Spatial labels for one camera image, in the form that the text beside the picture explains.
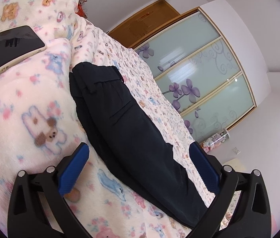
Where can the fleece cartoon animal blanket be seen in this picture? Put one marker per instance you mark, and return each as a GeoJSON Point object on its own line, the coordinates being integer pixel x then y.
{"type": "Point", "coordinates": [38, 121]}

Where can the glass sliding door wardrobe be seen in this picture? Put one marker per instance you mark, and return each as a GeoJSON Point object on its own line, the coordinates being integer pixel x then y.
{"type": "Point", "coordinates": [199, 73]}

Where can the red brown fuzzy object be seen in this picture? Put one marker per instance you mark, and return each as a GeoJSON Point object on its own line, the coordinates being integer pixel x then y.
{"type": "Point", "coordinates": [79, 10]}

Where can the white wall switch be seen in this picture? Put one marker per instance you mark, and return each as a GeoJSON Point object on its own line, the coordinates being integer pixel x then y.
{"type": "Point", "coordinates": [236, 150]}

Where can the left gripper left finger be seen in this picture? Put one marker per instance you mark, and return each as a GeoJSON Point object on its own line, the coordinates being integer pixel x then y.
{"type": "Point", "coordinates": [26, 216]}

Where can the black pants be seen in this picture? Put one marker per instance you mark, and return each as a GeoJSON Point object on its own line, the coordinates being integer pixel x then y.
{"type": "Point", "coordinates": [129, 143]}

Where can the clear tube of plush toys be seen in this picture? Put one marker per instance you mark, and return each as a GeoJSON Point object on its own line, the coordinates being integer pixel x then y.
{"type": "Point", "coordinates": [215, 140]}

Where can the floral printed bed sheet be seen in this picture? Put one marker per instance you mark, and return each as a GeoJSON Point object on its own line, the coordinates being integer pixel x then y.
{"type": "Point", "coordinates": [108, 207]}

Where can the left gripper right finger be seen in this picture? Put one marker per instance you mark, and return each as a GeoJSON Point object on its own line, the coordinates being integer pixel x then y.
{"type": "Point", "coordinates": [252, 215]}

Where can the black smartphone beige case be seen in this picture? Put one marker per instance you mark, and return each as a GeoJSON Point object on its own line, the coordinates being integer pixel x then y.
{"type": "Point", "coordinates": [18, 44]}

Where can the brown wooden door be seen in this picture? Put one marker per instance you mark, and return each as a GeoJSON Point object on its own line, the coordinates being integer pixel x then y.
{"type": "Point", "coordinates": [140, 24]}

